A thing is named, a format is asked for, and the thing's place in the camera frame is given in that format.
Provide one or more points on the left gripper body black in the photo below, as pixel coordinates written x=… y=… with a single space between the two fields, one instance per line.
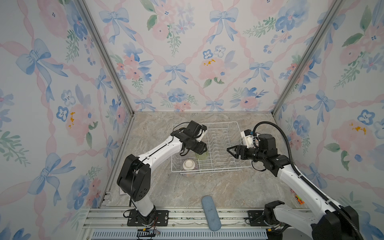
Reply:
x=197 y=147

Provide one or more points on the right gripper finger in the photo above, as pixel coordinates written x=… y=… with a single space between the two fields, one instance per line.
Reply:
x=234 y=149
x=235 y=155

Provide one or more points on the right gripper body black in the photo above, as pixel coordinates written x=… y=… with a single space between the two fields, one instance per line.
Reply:
x=252 y=154

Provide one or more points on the green translucent plastic cup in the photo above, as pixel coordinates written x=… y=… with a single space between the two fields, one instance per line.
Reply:
x=204 y=156

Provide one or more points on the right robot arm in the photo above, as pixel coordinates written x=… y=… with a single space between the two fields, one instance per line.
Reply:
x=327 y=219

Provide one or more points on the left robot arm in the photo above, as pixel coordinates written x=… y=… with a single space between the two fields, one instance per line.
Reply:
x=135 y=175

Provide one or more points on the white ribbed bowl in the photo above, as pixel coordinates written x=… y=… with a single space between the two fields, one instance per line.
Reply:
x=189 y=168

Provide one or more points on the blue oval sponge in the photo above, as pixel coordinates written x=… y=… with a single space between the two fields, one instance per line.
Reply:
x=211 y=213

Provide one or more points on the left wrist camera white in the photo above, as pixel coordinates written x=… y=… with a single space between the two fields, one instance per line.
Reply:
x=201 y=133

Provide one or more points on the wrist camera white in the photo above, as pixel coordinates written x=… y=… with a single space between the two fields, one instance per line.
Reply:
x=249 y=138
x=201 y=133

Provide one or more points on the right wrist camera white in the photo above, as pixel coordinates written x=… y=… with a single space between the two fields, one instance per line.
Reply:
x=249 y=138

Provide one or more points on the white wire dish rack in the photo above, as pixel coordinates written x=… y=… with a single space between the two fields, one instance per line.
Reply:
x=219 y=137

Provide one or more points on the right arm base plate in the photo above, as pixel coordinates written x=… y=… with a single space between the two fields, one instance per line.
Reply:
x=256 y=218

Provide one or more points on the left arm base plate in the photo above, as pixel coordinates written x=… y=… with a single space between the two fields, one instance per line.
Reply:
x=157 y=218

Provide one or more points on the aluminium front rail frame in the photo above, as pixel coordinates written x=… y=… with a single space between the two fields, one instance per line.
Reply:
x=109 y=223

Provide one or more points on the right aluminium corner post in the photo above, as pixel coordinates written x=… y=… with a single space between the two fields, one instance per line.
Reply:
x=320 y=33

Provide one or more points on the aluminium corner post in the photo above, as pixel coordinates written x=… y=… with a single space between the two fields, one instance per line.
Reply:
x=95 y=34
x=320 y=33

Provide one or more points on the left aluminium corner post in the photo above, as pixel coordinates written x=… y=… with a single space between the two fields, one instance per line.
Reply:
x=95 y=34

